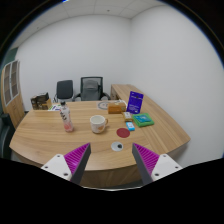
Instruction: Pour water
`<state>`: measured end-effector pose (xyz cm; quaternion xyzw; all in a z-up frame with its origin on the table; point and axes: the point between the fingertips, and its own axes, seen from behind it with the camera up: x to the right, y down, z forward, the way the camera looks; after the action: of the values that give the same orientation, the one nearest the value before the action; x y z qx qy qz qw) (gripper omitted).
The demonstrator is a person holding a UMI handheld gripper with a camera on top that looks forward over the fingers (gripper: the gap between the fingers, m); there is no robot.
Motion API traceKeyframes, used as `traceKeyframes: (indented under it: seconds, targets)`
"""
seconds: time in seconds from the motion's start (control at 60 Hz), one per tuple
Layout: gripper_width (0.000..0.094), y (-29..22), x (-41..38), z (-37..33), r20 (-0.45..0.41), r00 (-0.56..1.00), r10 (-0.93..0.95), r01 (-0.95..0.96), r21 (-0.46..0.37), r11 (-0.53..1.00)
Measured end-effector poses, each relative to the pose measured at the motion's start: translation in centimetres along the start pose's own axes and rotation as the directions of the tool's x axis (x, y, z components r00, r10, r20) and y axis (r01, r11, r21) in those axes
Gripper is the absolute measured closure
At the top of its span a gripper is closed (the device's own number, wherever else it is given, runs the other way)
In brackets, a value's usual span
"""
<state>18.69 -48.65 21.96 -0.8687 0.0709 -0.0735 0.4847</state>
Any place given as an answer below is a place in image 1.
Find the black office chair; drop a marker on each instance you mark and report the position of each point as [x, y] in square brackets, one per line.
[64, 90]

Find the dark chair at left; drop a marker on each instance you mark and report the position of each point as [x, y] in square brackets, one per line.
[6, 133]

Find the red round coaster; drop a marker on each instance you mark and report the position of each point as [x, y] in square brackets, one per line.
[123, 132]

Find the green book stack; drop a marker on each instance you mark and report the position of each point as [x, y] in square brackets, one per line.
[142, 120]

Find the grey mesh office chair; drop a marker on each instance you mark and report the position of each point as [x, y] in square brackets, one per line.
[91, 89]

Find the brown cardboard box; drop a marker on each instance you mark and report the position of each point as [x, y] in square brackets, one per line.
[41, 101]

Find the white round coaster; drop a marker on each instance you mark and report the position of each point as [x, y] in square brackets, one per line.
[116, 146]

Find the small blue box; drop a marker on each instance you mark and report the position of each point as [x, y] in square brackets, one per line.
[130, 126]

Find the small tan packet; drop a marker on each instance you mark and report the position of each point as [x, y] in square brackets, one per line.
[127, 116]

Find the clear plastic water bottle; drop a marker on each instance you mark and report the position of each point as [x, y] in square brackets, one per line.
[65, 115]

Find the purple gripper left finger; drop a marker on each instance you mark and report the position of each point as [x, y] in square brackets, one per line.
[70, 166]

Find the wooden glass-door cabinet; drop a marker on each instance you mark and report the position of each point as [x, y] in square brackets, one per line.
[12, 102]

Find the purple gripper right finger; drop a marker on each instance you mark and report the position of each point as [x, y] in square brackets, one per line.
[152, 166]

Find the colourful leaflets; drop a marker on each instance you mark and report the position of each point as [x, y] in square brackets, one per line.
[55, 107]

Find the white ceramic mug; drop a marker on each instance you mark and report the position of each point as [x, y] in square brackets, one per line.
[98, 123]

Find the purple standing card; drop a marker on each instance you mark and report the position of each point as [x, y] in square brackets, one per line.
[135, 102]

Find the brown tissue box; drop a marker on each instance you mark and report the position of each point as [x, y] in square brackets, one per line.
[116, 108]

